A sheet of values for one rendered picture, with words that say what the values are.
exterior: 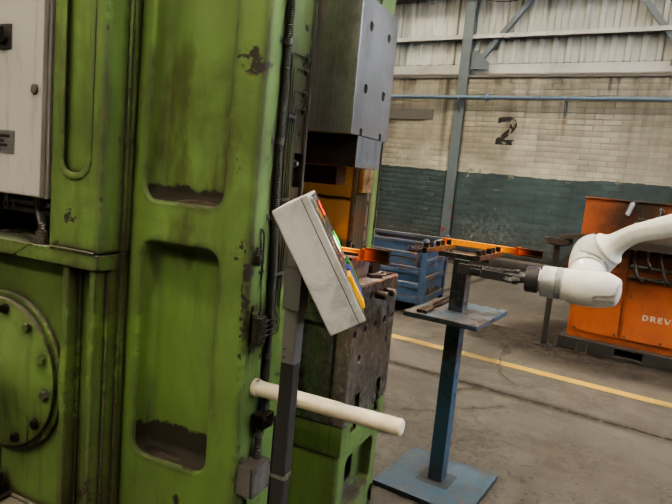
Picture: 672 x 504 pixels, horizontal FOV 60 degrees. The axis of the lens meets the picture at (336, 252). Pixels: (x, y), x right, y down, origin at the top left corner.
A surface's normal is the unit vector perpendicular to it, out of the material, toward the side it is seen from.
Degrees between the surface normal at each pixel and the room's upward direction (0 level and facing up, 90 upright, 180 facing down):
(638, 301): 90
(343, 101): 90
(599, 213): 90
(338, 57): 90
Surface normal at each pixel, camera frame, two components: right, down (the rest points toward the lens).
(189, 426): -0.43, 0.08
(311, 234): 0.00, 0.13
